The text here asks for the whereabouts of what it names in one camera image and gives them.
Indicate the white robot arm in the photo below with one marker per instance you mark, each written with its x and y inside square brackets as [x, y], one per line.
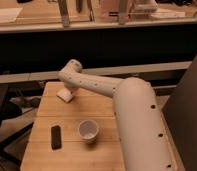
[143, 139]

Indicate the white paper cup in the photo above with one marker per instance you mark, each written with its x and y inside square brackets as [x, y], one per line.
[88, 131]

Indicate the black rectangular block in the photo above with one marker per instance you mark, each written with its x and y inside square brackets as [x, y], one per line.
[56, 137]

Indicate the dark panel at right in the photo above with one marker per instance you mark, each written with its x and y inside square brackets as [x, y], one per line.
[181, 115]

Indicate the white paper sheet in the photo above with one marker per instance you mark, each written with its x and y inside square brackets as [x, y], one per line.
[9, 14]

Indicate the metal post right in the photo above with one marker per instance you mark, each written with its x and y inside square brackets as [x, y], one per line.
[122, 12]

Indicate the metal post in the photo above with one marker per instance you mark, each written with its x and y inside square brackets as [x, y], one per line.
[64, 13]
[122, 12]

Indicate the metal post left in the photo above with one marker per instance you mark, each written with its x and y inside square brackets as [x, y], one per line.
[64, 13]

